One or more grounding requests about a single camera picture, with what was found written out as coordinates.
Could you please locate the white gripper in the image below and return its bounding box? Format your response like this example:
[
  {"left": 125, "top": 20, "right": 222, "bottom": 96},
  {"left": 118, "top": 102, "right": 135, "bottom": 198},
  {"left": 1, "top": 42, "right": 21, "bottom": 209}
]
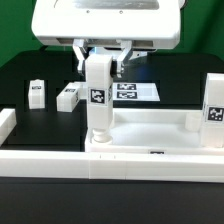
[{"left": 32, "top": 0, "right": 182, "bottom": 78}]

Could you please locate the white desk tabletop tray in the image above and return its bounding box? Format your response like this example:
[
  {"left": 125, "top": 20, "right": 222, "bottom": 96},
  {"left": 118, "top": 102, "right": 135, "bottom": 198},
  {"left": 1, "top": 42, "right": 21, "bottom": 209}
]
[{"left": 85, "top": 108, "right": 224, "bottom": 156}]

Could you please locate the white fiducial marker sheet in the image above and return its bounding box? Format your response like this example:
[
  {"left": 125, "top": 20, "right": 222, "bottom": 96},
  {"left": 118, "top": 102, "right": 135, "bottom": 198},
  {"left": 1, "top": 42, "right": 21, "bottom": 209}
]
[{"left": 113, "top": 83, "right": 160, "bottom": 102}]

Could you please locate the white U-shaped obstacle fence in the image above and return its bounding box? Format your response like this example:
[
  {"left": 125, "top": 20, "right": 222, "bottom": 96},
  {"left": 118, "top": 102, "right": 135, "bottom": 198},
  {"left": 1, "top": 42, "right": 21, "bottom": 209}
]
[{"left": 0, "top": 108, "right": 224, "bottom": 184}]

